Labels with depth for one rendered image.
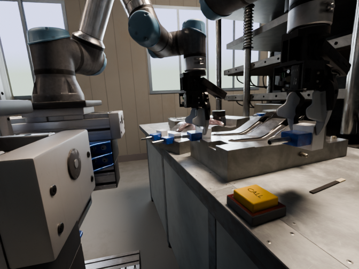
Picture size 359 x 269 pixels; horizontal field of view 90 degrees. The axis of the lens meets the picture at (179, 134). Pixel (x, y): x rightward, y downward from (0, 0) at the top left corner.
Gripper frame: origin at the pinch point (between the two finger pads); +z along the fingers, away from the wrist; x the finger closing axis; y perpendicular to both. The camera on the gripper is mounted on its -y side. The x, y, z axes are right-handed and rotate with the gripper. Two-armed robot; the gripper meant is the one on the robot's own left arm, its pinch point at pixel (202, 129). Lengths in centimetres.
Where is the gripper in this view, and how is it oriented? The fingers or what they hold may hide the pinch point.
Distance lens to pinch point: 65.7
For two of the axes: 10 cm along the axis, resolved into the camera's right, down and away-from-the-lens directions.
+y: -9.4, 1.1, -3.1
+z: 0.5, 9.8, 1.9
